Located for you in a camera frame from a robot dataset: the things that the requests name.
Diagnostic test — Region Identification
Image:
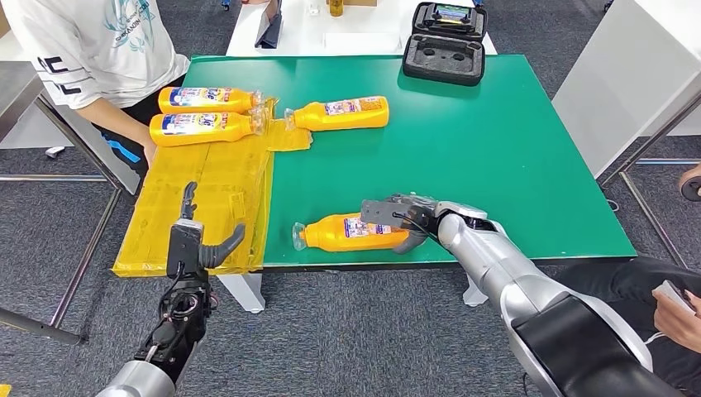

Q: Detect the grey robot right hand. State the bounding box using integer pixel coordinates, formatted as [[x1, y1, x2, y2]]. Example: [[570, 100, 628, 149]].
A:
[[390, 192, 443, 256]]

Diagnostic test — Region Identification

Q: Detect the person's hand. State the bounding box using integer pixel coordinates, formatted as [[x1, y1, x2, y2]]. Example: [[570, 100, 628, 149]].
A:
[[651, 289, 701, 355]]

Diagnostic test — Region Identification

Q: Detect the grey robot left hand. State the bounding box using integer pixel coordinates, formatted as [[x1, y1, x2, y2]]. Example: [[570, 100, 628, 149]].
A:
[[179, 180, 247, 270]]

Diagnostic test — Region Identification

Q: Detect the white phone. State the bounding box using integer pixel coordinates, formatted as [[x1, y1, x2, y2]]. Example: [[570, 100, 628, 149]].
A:
[[655, 280, 698, 318]]

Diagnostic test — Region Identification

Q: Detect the orange detergent bottle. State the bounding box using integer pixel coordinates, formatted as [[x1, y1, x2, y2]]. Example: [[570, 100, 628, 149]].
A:
[[284, 95, 390, 132], [149, 111, 268, 148], [291, 212, 412, 254], [157, 86, 264, 115]]

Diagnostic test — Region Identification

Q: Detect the person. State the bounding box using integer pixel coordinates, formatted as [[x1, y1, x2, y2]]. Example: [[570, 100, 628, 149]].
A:
[[0, 0, 191, 168], [553, 256, 701, 397]]

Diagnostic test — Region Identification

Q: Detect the yellow plastic-wrapped board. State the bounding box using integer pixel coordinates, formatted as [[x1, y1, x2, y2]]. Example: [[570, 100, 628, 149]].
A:
[[112, 97, 313, 278]]

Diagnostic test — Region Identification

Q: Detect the steel table with metal legs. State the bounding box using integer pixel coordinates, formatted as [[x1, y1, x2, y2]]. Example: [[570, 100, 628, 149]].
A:
[[0, 61, 124, 347]]

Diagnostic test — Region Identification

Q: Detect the dark tablet case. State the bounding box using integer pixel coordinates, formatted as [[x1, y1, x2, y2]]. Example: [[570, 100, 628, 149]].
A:
[[254, 0, 284, 50]]

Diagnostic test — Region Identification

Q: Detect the black foam-lined case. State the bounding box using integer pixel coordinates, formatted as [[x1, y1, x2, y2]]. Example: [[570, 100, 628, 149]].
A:
[[402, 1, 489, 87]]

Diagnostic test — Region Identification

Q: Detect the handheld controller with screen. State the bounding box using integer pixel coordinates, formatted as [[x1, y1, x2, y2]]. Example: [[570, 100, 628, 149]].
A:
[[434, 3, 473, 25]]

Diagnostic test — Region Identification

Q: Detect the white table with metal legs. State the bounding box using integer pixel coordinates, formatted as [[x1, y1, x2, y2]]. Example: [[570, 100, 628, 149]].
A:
[[551, 0, 701, 270]]

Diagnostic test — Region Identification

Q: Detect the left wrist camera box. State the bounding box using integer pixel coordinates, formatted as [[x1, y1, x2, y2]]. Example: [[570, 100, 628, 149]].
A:
[[165, 218, 205, 280]]

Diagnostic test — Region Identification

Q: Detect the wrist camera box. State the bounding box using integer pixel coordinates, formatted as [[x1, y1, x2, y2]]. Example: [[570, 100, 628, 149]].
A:
[[165, 218, 205, 280], [360, 199, 408, 230]]

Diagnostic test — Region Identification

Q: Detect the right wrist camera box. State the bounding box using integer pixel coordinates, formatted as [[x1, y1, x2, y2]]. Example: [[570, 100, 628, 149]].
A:
[[360, 199, 408, 230]]

